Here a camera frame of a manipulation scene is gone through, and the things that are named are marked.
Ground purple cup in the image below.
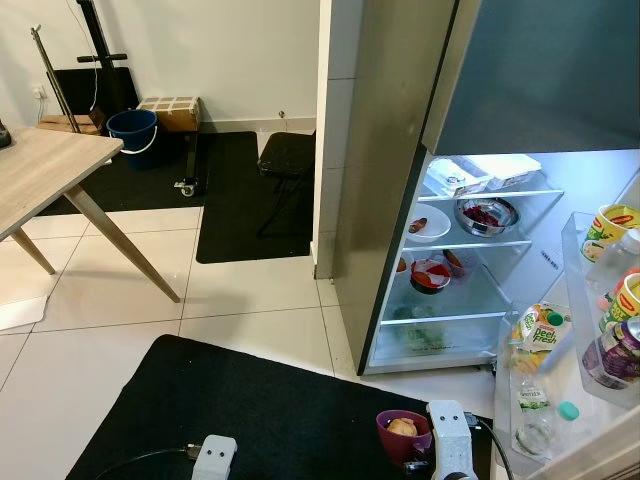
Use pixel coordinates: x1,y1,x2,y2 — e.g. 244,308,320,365
376,409,434,469

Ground bread roll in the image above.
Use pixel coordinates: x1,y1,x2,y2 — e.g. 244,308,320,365
388,417,419,438

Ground grey steel fridge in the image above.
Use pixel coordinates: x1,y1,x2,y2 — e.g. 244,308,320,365
362,0,640,376

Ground clear water bottle teal cap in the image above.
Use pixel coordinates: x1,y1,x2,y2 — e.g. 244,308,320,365
512,372,582,461

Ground green leafy vegetables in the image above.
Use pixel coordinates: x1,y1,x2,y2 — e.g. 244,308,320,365
395,305,451,351

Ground yellow green juice carton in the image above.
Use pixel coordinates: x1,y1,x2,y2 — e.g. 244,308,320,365
513,303,574,376

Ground bowl of red tomatoes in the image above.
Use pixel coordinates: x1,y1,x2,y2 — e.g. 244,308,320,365
410,258,454,295

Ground clear plastic cup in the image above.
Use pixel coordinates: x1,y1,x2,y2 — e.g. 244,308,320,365
443,248,466,278

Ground purple drink can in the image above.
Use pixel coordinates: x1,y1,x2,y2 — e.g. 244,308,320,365
583,318,640,386

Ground steel bowl of red berries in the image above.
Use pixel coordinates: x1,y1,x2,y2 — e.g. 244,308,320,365
456,197,521,238

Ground large yellow noodle cup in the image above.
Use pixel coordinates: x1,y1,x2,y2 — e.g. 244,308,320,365
600,270,640,333

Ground white plastic bottle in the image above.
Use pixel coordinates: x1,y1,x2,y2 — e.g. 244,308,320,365
598,232,640,301

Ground printed food box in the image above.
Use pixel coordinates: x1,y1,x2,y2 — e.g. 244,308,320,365
425,160,491,198

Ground small yellow noodle cup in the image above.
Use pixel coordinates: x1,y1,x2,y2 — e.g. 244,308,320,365
585,203,640,263

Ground white food tray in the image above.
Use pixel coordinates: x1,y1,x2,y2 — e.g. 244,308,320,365
470,153,543,190

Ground beige tall cabinet panel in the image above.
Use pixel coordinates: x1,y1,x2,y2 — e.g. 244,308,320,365
333,0,476,373

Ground black stool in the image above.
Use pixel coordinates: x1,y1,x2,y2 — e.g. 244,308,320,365
257,130,319,239

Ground blue bucket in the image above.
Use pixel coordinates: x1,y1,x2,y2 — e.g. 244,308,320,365
106,108,161,169

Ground flat brown cardboard piece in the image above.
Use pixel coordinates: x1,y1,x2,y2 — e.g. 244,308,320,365
38,110,104,136

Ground black metal stand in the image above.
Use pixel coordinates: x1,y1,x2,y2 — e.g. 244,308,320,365
50,0,141,116

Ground silver folding rack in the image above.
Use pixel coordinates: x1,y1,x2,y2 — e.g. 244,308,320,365
30,25,81,131

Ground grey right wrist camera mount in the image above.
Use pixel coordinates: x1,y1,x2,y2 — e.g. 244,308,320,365
427,400,479,480

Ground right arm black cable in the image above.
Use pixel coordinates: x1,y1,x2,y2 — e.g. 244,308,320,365
472,418,513,480

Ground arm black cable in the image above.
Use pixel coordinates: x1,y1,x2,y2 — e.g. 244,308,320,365
95,447,201,479
472,418,513,480

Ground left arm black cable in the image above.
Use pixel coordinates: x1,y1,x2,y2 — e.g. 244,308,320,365
95,447,201,479

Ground black wheeled frame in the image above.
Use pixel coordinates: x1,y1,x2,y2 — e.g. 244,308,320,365
172,130,201,198

